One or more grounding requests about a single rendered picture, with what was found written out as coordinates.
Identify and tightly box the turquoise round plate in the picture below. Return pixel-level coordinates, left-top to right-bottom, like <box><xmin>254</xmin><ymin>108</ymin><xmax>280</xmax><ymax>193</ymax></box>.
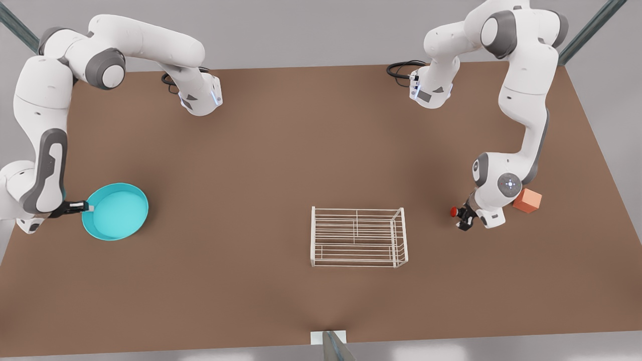
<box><xmin>82</xmin><ymin>183</ymin><xmax>149</xmax><ymax>241</ymax></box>

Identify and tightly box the orange cube block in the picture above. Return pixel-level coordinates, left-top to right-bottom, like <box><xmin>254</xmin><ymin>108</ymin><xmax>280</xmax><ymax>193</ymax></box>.
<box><xmin>513</xmin><ymin>188</ymin><xmax>543</xmax><ymax>214</ymax></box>

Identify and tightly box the white wire shelf rack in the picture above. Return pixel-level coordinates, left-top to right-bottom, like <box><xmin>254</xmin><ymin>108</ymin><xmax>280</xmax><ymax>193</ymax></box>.
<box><xmin>310</xmin><ymin>206</ymin><xmax>409</xmax><ymax>268</ymax></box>

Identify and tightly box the black cable loop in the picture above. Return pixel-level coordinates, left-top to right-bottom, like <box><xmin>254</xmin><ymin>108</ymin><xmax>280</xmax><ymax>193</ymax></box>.
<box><xmin>161</xmin><ymin>67</ymin><xmax>211</xmax><ymax>95</ymax></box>
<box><xmin>387</xmin><ymin>60</ymin><xmax>428</xmax><ymax>88</ymax></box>

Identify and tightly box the silver frame post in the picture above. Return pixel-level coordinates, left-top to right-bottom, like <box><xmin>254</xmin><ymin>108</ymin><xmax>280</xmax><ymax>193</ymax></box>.
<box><xmin>558</xmin><ymin>0</ymin><xmax>628</xmax><ymax>66</ymax></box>
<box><xmin>0</xmin><ymin>7</ymin><xmax>40</xmax><ymax>54</ymax></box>
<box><xmin>310</xmin><ymin>330</ymin><xmax>356</xmax><ymax>361</ymax></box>

